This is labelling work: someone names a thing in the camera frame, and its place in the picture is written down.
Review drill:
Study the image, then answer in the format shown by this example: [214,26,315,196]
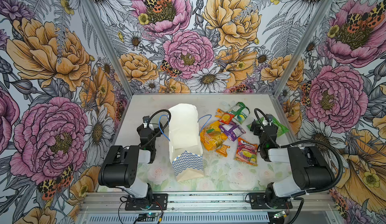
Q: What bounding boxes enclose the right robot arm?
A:
[247,121,335,209]

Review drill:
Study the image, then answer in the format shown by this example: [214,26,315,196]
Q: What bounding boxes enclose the small orange snack packet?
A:
[216,145,230,157]

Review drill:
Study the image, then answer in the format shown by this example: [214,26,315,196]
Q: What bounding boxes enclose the checkered paper bag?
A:
[168,103,204,182]

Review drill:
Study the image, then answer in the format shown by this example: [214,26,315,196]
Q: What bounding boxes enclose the green Lays chips bag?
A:
[247,114,289,136]

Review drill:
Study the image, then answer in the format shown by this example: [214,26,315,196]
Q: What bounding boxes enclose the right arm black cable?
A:
[254,108,344,194]

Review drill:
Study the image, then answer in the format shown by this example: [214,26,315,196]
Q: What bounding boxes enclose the yellow mango candy bag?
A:
[200,121,228,151]

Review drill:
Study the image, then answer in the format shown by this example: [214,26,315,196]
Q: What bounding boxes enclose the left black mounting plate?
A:
[125,193,168,211]

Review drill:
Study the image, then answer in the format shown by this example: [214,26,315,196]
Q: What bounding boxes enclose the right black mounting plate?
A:
[245,192,293,210]

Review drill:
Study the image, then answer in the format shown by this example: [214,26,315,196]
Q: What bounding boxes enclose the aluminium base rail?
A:
[75,191,344,224]

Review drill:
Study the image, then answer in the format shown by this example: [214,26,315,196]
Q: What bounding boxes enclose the black mounting plate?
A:
[245,192,293,210]
[125,193,168,211]

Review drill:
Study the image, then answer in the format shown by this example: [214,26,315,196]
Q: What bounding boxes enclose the small red orange packet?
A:
[215,108,235,124]

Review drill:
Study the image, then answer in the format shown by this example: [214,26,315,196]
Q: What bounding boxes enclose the purple candy bag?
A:
[219,121,246,141]

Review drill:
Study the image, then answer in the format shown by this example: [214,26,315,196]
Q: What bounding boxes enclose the Fox's fruits candy bag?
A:
[234,137,258,166]

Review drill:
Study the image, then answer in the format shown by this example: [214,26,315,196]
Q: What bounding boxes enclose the green rainbow snack bag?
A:
[227,102,250,124]

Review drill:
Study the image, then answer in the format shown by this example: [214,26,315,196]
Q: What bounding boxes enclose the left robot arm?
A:
[98,116,164,211]

